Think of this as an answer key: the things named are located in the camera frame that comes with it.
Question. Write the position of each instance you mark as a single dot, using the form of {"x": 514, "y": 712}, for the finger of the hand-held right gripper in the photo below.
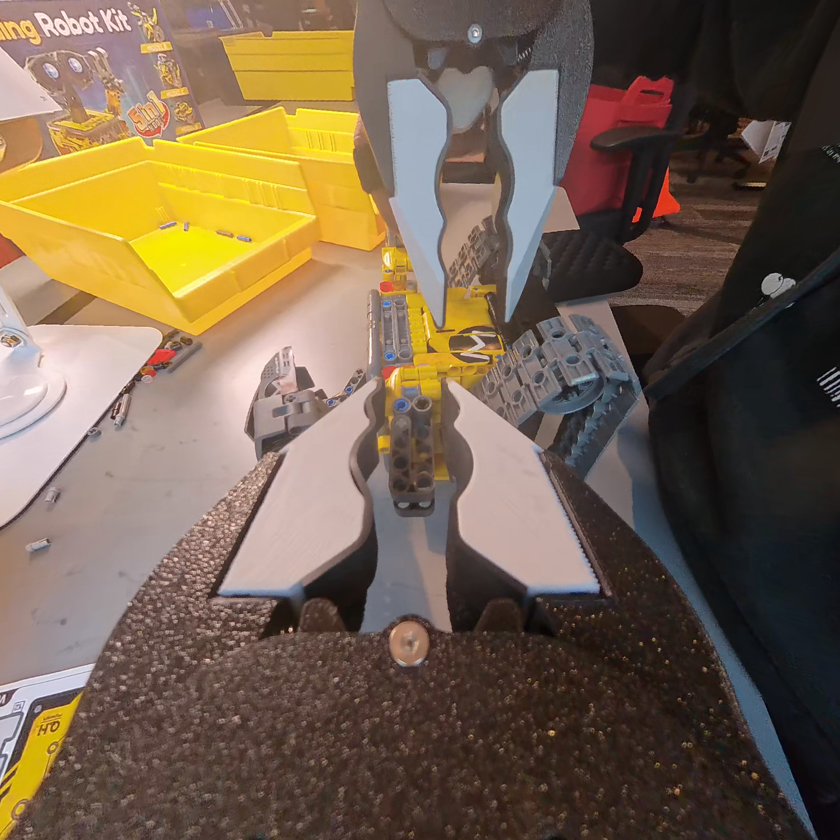
{"x": 413, "y": 170}
{"x": 535, "y": 164}

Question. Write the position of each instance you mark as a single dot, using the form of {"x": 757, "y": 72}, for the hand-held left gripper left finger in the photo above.
{"x": 308, "y": 512}

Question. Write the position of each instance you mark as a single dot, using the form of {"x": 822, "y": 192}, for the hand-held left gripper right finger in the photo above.
{"x": 518, "y": 512}

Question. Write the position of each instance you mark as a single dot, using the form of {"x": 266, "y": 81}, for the yellow grey toy tracked vehicle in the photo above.
{"x": 459, "y": 354}

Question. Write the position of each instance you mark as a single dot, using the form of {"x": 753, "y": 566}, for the white sticker sheet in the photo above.
{"x": 33, "y": 722}

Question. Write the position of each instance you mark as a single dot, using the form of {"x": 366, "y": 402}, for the yellow plastic bin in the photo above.
{"x": 197, "y": 269}
{"x": 328, "y": 164}
{"x": 289, "y": 65}

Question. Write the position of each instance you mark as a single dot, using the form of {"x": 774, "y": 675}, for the red bag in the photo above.
{"x": 617, "y": 105}

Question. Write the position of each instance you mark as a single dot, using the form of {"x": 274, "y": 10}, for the grey toy motor block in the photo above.
{"x": 282, "y": 407}

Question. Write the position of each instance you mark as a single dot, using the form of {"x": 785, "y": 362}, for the orange traffic cone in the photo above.
{"x": 659, "y": 197}

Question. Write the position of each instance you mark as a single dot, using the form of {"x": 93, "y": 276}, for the small black red pieces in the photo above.
{"x": 167, "y": 354}

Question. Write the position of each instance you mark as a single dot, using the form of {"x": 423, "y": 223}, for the small metal pin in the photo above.
{"x": 123, "y": 407}

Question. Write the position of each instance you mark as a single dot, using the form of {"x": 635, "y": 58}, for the black printed hoodie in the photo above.
{"x": 754, "y": 459}

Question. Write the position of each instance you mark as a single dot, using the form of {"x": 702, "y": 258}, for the white book stand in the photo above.
{"x": 98, "y": 367}

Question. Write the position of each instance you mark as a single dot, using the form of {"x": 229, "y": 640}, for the blue toy kit box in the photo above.
{"x": 98, "y": 79}

